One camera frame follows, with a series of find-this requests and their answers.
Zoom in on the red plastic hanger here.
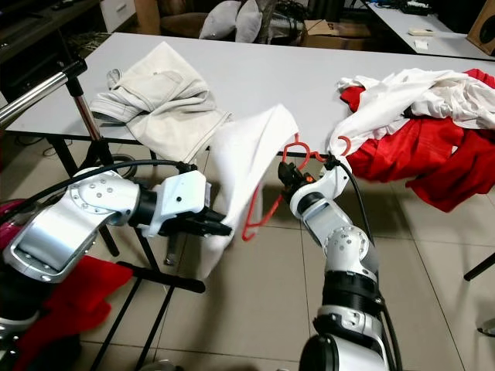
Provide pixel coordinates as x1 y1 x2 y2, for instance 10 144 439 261
241 133 353 242

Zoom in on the white cloth garment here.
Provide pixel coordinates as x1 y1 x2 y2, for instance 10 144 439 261
193 103 301 279

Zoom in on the red garment pile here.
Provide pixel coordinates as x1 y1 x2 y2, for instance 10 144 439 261
340 68 495 213

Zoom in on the white garment pile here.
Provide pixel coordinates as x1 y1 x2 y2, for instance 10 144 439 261
336 68 495 155

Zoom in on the brown cardboard box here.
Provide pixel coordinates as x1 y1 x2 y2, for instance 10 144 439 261
302 17 376 49

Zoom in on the grey pillow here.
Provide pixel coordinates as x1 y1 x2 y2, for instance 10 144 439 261
236 0 264 43
199 0 241 39

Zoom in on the pink vacuum cleaner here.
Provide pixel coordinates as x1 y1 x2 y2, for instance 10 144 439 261
0 199 20 234

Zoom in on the brown armchair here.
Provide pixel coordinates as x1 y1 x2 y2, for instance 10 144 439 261
159 0 206 38

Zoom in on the white drawer cabinet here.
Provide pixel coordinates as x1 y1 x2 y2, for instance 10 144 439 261
99 0 136 33

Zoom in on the wooden speaker box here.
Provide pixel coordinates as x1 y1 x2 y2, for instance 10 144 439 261
468 0 495 55

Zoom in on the black low shelf unit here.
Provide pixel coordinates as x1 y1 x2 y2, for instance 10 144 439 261
0 0 101 78

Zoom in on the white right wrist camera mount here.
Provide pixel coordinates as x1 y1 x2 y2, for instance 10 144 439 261
290 155 353 220

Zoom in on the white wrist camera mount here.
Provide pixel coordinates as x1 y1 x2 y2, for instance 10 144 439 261
290 155 353 220
151 170 211 237

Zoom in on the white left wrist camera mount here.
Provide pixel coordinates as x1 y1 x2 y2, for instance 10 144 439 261
151 170 211 237

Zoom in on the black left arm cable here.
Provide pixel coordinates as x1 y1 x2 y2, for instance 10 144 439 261
0 158 198 248

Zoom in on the black clothes rack silver rail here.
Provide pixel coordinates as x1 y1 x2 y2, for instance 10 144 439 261
0 58 206 371

